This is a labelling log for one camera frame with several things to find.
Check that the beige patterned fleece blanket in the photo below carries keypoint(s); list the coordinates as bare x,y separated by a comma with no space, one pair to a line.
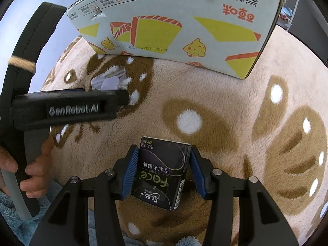
272,125

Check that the white rolling cart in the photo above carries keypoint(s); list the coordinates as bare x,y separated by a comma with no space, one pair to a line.
287,14

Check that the clear zip bag purple item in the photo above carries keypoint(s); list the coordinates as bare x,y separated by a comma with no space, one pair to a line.
113,79

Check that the cardboard box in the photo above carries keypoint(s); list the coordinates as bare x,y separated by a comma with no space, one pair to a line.
225,36

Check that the black tissue pack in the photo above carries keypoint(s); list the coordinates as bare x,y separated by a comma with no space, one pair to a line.
161,172

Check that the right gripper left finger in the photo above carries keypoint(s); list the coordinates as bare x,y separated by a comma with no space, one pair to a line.
66,220

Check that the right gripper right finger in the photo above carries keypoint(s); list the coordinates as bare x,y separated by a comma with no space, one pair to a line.
261,221

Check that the left hand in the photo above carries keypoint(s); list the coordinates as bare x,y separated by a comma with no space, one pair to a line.
39,171

